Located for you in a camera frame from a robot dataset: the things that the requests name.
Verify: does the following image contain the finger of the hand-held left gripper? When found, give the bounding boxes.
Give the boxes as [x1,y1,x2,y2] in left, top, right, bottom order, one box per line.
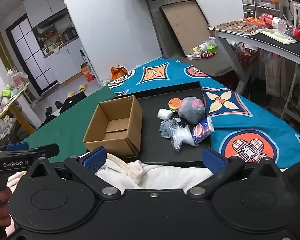
[27,144,60,158]
[0,142,30,153]

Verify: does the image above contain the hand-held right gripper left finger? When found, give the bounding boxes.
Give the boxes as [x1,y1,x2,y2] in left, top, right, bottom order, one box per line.
[27,147,120,201]

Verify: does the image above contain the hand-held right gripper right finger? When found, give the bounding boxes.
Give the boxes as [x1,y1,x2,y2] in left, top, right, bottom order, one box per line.
[187,147,281,200]

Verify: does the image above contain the blue tissue packet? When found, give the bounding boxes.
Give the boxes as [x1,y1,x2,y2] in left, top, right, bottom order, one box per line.
[192,117,215,144]

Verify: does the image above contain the clear plastic bag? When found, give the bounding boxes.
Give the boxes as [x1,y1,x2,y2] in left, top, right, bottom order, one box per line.
[170,125,196,151]

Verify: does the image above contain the brown cardboard box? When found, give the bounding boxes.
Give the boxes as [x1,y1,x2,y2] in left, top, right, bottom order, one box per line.
[82,95,143,157]

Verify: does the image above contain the grey plush toy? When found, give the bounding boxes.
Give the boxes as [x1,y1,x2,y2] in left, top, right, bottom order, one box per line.
[178,96,206,125]

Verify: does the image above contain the blue-grey plush toy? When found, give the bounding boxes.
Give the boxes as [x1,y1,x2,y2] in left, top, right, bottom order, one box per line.
[158,118,181,138]

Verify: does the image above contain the black shallow tray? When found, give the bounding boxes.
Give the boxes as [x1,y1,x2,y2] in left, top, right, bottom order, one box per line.
[112,81,213,167]

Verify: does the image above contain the hamburger squishy toy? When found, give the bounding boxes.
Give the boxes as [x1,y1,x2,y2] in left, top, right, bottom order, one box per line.
[168,97,182,112]

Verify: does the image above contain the person's left hand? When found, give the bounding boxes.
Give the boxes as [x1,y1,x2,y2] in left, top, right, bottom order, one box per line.
[0,187,12,227]

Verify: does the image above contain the green bed sheet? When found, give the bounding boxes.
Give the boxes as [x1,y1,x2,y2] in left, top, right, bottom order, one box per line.
[21,86,118,164]

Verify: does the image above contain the blue printed blanket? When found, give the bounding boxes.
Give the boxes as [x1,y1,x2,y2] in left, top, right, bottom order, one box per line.
[107,58,300,174]

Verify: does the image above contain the round table with yellow legs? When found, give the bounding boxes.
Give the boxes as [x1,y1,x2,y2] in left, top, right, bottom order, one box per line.
[0,82,35,134]

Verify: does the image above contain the black laptop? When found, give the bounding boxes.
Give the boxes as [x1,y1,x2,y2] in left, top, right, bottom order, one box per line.
[60,94,87,113]

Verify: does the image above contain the white fleece blanket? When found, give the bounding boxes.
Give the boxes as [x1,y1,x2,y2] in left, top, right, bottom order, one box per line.
[5,153,214,193]

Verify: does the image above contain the glass jar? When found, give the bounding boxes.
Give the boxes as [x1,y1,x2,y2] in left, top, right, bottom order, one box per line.
[7,69,25,88]

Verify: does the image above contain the orange cardboard box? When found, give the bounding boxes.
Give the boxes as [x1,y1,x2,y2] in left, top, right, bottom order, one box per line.
[80,66,95,82]

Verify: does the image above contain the orange bag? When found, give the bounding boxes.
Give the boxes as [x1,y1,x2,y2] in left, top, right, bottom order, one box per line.
[111,65,128,80]

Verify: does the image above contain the white lower cabinet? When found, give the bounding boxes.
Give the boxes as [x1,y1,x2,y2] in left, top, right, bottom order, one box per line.
[44,39,87,84]

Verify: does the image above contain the white cabinet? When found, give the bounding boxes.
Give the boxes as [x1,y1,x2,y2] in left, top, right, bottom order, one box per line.
[23,0,68,28]
[44,39,87,84]

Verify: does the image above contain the grey low bench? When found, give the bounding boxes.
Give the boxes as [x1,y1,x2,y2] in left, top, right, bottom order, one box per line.
[165,55,234,77]

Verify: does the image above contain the white storage rack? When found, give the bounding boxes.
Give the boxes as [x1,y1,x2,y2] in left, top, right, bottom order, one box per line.
[80,47,100,83]

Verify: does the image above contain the black framed glass door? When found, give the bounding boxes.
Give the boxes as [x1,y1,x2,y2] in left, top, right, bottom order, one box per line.
[5,13,59,95]

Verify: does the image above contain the white tote bag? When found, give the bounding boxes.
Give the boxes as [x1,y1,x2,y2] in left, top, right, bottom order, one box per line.
[263,52,283,98]

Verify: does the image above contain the red basket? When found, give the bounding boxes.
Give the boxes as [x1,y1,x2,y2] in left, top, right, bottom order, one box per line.
[233,44,259,67]

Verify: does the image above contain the grey metal desk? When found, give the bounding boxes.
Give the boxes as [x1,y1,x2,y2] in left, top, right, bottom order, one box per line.
[207,21,300,128]

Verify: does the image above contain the range hood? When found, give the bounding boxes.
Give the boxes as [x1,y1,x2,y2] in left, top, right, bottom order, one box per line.
[36,15,70,29]

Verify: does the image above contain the black desk mat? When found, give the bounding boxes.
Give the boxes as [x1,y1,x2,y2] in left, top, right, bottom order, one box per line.
[250,31,300,55]

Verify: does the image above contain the brown printed board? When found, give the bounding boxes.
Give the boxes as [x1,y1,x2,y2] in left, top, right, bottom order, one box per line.
[208,21,269,36]

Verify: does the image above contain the green snack bag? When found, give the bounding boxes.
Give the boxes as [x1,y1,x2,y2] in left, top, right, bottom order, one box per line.
[255,29,298,44]

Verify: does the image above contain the grey door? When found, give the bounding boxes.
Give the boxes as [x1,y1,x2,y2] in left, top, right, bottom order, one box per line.
[145,0,190,63]

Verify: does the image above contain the white upper cabinet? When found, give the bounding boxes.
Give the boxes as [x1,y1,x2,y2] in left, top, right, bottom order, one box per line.
[23,0,68,28]

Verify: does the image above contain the red orange packet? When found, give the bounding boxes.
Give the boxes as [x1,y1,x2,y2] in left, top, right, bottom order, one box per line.
[243,17,264,24]

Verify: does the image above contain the clear bottle with red label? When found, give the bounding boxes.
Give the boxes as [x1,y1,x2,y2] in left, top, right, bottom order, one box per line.
[259,12,300,38]

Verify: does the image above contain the grey drawer organizer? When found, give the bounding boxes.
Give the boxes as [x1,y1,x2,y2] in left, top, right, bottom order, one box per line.
[240,0,281,19]

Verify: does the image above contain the brown board with black frame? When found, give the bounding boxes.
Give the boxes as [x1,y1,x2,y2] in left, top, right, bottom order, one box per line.
[159,0,210,57]

